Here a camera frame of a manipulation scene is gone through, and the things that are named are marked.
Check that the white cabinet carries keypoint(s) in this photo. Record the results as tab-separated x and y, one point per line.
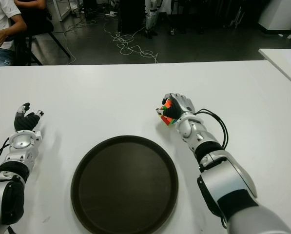
60	9

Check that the silver humanoid robot legs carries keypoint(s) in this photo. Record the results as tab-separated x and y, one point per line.
151	17

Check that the black cabinet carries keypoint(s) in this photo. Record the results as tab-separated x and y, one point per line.
131	14

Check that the multicoloured Rubik's cube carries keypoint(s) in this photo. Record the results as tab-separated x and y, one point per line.
168	120

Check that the dark brown round plate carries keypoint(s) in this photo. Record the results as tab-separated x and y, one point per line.
124	185

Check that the white side table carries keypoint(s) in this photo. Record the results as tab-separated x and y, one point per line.
284	58

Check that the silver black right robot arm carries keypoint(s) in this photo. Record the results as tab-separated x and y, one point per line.
228	170

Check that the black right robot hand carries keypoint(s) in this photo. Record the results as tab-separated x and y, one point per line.
180	107

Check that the white power strip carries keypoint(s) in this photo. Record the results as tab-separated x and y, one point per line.
111	14

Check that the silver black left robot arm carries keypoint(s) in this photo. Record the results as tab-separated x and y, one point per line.
18	146

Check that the black chair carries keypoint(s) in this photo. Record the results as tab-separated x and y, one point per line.
28	46

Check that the white machine housing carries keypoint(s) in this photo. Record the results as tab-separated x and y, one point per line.
281	14

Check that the person in black shirt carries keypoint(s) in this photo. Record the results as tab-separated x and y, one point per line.
35	17

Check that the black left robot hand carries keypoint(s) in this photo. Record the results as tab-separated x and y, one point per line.
25	122

